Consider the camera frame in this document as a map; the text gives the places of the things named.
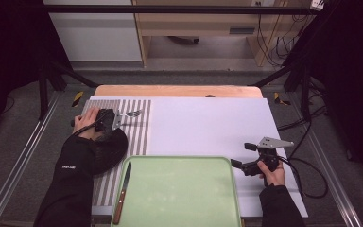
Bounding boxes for green tray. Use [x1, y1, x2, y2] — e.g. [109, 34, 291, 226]
[110, 155, 244, 227]

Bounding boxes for aluminium rail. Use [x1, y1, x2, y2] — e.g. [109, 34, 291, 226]
[291, 97, 363, 227]
[0, 91, 62, 227]

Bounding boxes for black curtain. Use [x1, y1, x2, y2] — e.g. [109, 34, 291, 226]
[283, 0, 363, 183]
[0, 0, 74, 140]

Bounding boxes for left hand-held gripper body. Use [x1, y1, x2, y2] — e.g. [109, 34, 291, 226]
[94, 108, 123, 133]

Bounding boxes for light wooden desk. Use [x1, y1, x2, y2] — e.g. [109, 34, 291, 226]
[131, 0, 316, 68]

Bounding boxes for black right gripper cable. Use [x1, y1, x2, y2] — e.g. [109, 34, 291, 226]
[277, 155, 329, 200]

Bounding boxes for person's left hand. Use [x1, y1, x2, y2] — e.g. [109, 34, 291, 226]
[72, 106, 102, 140]

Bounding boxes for fork with wooden handle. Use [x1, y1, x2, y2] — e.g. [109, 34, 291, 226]
[118, 109, 144, 118]

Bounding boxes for white board sheet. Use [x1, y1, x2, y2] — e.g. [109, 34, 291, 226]
[81, 96, 309, 219]

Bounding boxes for black hanging cables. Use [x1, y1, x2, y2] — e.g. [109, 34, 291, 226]
[256, 13, 313, 69]

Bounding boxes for yellow black tape strip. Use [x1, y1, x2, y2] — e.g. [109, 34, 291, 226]
[273, 92, 291, 107]
[71, 91, 85, 108]

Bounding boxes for white power strip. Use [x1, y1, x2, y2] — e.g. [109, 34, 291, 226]
[309, 0, 325, 12]

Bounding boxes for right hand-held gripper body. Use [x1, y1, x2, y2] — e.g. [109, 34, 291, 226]
[242, 136, 295, 187]

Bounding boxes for black horizontal frame bar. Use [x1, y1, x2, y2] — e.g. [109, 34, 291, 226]
[43, 4, 318, 15]

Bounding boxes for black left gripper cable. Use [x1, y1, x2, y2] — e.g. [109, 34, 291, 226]
[72, 117, 103, 137]

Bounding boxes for black textured plate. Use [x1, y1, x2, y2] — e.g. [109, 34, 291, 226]
[93, 127, 130, 176]

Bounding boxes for knife with wooden handle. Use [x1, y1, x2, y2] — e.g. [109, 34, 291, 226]
[112, 160, 132, 225]

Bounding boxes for white cabinet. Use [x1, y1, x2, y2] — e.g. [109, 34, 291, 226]
[43, 0, 144, 63]

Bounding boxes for striped placemat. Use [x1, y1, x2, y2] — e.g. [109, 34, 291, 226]
[81, 98, 152, 207]

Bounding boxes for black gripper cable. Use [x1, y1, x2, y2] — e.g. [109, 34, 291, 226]
[277, 155, 329, 200]
[72, 117, 103, 137]

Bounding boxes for black floor cables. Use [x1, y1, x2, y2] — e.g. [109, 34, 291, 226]
[277, 81, 329, 131]

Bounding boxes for person's right hand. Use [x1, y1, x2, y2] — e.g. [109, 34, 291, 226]
[257, 159, 286, 187]

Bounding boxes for black metal stand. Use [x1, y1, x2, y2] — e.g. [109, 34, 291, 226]
[249, 62, 313, 122]
[38, 60, 98, 121]

